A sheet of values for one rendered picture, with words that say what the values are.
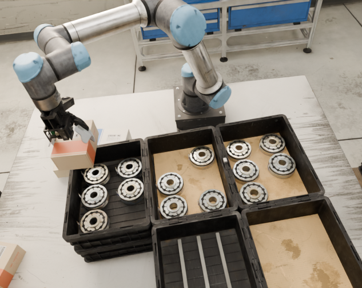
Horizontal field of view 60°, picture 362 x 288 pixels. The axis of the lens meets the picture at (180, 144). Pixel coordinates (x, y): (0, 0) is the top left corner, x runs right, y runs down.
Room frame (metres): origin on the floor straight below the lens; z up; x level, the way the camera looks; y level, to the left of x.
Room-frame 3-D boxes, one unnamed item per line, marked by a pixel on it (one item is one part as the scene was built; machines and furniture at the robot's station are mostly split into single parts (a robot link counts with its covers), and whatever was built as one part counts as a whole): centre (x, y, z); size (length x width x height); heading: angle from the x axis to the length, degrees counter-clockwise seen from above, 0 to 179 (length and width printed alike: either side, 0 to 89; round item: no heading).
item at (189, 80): (1.18, -0.11, 0.97); 0.13 x 0.12 x 0.14; 30
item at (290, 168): (0.70, -0.38, 0.86); 0.10 x 0.10 x 0.01
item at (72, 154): (0.75, 0.36, 1.08); 0.16 x 0.12 x 0.07; 176
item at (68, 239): (0.68, 0.29, 0.92); 0.40 x 0.30 x 0.02; 2
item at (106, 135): (1.05, 0.35, 0.74); 0.20 x 0.12 x 0.09; 79
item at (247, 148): (0.80, -0.24, 0.86); 0.10 x 0.10 x 0.01
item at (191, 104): (1.19, -0.11, 0.85); 0.15 x 0.15 x 0.10
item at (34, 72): (0.73, 0.36, 1.40); 0.09 x 0.08 x 0.11; 120
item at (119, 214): (0.68, 0.29, 0.87); 0.40 x 0.30 x 0.11; 2
